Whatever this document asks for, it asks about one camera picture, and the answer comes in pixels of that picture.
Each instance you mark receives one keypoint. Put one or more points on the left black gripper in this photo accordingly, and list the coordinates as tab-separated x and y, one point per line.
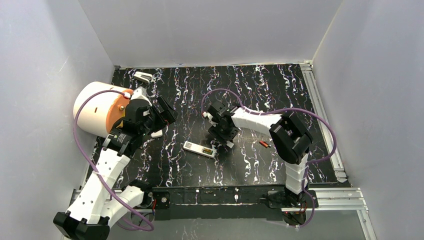
164	110

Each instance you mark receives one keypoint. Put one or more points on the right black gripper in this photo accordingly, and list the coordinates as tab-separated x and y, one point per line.
222	138

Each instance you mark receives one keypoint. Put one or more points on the white slim remote control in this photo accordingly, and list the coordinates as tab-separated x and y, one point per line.
199	149

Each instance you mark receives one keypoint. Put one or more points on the white battery cover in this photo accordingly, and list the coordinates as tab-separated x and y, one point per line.
229	144

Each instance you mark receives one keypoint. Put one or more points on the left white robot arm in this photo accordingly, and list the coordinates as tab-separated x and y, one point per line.
97	207

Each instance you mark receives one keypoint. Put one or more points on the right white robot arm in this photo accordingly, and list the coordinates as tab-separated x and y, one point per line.
290	137

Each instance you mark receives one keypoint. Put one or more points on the white remote with dark buttons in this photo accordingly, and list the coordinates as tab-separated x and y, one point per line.
157	134

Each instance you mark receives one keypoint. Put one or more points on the small white clip object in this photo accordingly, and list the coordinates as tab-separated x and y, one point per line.
143	77

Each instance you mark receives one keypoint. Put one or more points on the orange battery upper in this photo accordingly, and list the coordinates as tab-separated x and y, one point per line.
265	144

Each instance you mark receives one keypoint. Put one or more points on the white drum orange lid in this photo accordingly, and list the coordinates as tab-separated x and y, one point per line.
102	111

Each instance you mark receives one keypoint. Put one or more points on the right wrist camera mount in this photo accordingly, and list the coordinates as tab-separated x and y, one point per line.
207	115

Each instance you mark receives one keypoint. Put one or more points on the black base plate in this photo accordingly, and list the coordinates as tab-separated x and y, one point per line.
270	202

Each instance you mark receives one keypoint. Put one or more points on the aluminium frame rail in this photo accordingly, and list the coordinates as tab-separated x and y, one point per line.
329	199

